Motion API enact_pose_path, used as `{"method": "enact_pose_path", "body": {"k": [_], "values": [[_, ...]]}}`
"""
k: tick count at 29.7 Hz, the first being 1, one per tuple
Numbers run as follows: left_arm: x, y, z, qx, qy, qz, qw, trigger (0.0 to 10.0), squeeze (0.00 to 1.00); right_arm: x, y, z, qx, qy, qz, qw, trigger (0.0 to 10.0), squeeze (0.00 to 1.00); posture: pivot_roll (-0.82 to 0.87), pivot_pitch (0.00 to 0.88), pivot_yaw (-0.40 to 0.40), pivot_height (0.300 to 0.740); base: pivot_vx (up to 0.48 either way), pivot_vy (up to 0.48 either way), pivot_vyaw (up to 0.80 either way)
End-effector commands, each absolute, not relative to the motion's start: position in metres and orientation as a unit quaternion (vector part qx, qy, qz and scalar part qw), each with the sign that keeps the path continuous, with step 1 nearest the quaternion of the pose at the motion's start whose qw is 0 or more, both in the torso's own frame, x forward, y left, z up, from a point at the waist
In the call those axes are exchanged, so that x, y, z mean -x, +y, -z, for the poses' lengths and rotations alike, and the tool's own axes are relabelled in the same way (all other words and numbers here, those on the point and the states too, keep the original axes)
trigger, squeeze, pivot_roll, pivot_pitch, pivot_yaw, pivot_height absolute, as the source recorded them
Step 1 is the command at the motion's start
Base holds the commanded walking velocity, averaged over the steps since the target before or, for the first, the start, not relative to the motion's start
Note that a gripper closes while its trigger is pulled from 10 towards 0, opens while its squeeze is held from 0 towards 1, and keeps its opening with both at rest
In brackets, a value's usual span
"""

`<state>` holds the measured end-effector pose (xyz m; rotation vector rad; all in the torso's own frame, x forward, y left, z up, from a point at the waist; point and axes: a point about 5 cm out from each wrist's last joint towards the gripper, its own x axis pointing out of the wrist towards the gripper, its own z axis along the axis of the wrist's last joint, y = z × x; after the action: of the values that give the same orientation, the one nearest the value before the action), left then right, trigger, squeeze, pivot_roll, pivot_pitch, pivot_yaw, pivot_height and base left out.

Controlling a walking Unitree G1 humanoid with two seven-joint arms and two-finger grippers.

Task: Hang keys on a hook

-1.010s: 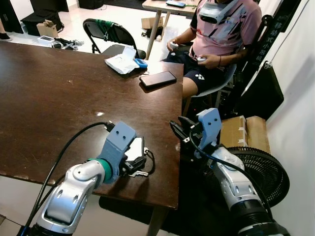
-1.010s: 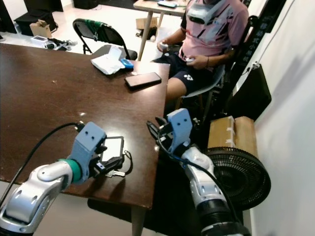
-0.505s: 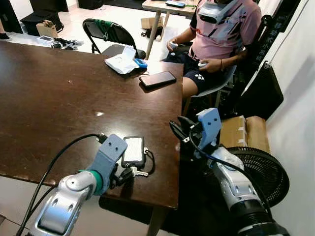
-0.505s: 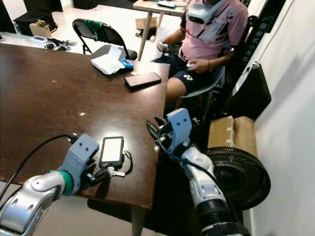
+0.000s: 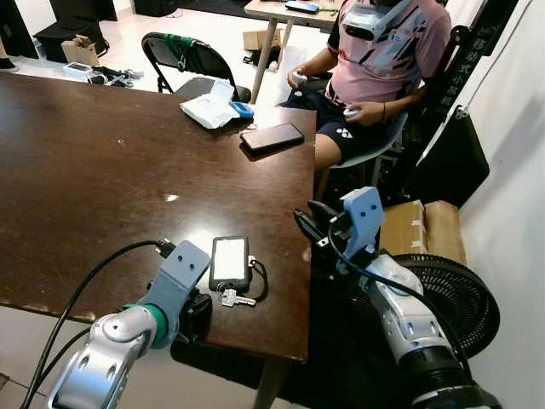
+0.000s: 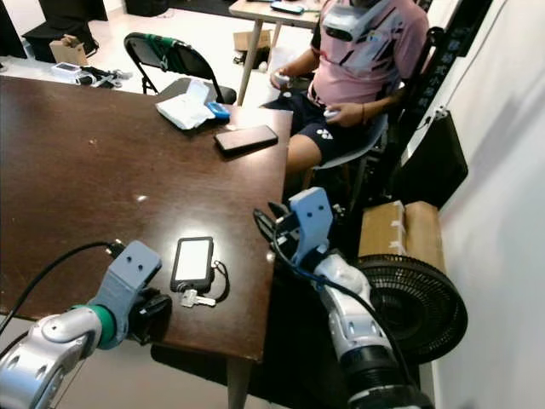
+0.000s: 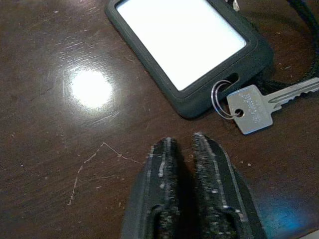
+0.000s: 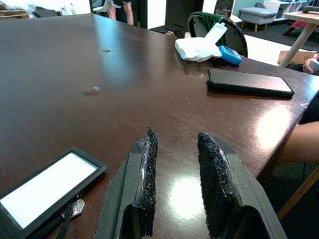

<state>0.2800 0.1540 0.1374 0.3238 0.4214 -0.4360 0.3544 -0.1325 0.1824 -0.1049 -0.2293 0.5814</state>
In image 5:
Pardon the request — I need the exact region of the black smartphone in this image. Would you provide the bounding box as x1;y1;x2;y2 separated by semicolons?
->
240;124;305;155

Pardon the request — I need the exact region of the black flat bag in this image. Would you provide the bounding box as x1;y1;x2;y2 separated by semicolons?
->
409;109;491;210

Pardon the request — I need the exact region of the person in pink shirt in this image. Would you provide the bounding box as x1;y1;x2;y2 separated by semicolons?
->
285;0;454;171

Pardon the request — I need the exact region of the small cardboard box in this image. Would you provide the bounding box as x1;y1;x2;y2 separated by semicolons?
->
243;30;284;52

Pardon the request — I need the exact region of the white tissue pack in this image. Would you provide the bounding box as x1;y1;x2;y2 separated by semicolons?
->
180;81;239;130

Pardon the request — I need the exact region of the black banner with white characters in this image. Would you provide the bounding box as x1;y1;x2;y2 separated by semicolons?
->
422;0;520;129

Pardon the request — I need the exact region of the white device with screen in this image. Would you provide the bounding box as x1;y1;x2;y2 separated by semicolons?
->
65;61;96;84

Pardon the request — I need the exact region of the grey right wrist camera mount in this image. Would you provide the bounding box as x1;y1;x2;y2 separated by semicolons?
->
339;187;386;274

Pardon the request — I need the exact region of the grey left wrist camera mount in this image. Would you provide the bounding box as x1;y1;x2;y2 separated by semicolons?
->
139;240;211;346

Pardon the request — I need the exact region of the open cardboard box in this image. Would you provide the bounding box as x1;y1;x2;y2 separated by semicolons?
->
61;36;101;67

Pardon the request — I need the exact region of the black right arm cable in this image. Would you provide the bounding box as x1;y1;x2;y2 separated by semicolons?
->
326;228;469;367

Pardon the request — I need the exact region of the black floor fan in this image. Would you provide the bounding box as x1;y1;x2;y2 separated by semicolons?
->
362;254;502;359

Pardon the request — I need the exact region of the white VR headset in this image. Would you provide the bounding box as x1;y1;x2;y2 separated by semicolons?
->
341;0;403;42

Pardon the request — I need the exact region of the brown wooden table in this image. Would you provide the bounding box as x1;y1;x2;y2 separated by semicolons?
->
0;72;318;409

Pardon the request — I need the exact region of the black cabinet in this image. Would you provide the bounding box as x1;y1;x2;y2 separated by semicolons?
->
34;0;120;60

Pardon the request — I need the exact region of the black folding chair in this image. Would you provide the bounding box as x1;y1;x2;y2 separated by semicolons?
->
141;32;253;105

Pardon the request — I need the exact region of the light wooden table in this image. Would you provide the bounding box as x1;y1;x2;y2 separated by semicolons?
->
244;0;346;105

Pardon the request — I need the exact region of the teal case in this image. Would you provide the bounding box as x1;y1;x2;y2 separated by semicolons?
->
285;0;321;14

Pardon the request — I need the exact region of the taped cardboard box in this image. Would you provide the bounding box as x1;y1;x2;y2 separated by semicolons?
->
379;200;468;267

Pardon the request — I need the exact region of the small blue box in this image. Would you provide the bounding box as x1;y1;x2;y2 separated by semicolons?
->
231;101;255;120

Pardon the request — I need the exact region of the grey plastic chair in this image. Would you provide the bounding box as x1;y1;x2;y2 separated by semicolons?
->
328;111;410;184

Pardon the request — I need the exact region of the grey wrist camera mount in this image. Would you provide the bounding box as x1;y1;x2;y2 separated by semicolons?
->
339;187;386;274
139;240;211;346

